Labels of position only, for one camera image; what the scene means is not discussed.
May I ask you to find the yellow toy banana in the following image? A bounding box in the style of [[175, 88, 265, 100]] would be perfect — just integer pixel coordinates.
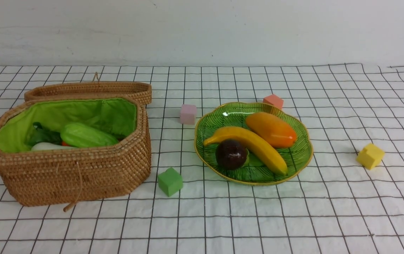
[[203, 126, 288, 176]]

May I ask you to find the yellow foam cube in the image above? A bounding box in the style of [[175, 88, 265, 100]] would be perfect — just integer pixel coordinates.
[[356, 143, 385, 170]]

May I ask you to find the pink foam cube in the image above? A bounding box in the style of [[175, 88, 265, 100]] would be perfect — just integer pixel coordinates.
[[180, 104, 197, 125]]

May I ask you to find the white toy radish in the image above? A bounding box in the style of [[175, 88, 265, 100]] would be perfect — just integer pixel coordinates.
[[31, 143, 76, 151]]

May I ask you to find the dark purple toy fruit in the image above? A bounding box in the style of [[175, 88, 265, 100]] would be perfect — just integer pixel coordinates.
[[215, 139, 249, 170]]

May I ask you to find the green glass leaf plate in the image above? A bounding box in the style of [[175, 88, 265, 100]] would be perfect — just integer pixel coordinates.
[[194, 102, 313, 186]]

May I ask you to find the green toy cucumber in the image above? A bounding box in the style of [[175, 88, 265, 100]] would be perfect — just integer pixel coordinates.
[[60, 122, 119, 148]]

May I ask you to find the green foam cube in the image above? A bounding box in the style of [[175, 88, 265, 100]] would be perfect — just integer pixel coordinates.
[[158, 167, 183, 197]]

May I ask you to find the woven rattan basket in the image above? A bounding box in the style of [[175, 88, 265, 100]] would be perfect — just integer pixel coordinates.
[[0, 94, 151, 211]]

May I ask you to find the white checkered tablecloth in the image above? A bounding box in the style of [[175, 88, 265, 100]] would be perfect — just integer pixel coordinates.
[[0, 63, 404, 254]]

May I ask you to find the orange toy mango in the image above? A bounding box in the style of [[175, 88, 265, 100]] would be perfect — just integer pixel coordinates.
[[245, 111, 297, 149]]

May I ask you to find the orange toy carrot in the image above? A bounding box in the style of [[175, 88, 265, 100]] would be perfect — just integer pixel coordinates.
[[26, 122, 63, 146]]

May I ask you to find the orange foam cube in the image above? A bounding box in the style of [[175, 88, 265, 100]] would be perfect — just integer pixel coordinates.
[[263, 94, 284, 110]]

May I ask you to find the woven rattan basket lid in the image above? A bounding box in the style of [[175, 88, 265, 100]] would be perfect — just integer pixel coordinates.
[[24, 72, 152, 105]]

